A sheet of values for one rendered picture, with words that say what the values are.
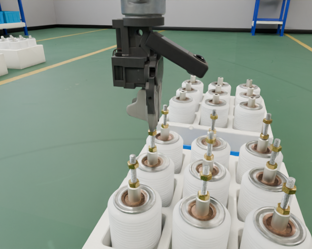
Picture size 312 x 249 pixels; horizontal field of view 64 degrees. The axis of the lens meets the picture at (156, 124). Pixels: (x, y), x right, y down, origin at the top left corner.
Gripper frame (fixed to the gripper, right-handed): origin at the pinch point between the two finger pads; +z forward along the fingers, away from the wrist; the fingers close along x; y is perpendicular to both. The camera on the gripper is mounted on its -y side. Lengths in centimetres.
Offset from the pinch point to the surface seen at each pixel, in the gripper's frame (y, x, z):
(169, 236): -4.6, 12.7, 16.2
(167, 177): -2.9, 3.0, 10.4
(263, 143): -23.5, -8.6, 6.9
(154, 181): -0.5, 4.6, 10.6
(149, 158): 1.2, 1.1, 7.5
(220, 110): -15.9, -36.2, 10.4
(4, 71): 165, -151, 30
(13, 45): 170, -176, 12
